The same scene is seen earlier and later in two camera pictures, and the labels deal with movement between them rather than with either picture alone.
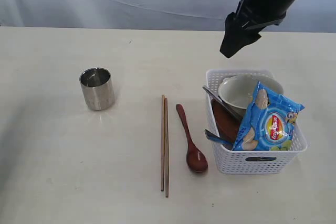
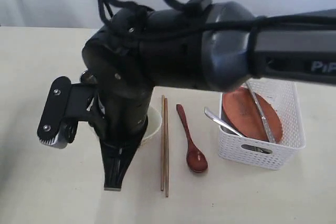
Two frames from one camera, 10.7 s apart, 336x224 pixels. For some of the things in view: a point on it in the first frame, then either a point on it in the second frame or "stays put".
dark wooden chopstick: x=166 y=146 stays put
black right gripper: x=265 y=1 to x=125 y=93
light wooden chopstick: x=162 y=140 stays put
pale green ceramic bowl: x=238 y=91 to x=155 y=120
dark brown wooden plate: x=228 y=124 to x=240 y=112
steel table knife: x=224 y=104 to x=270 y=136
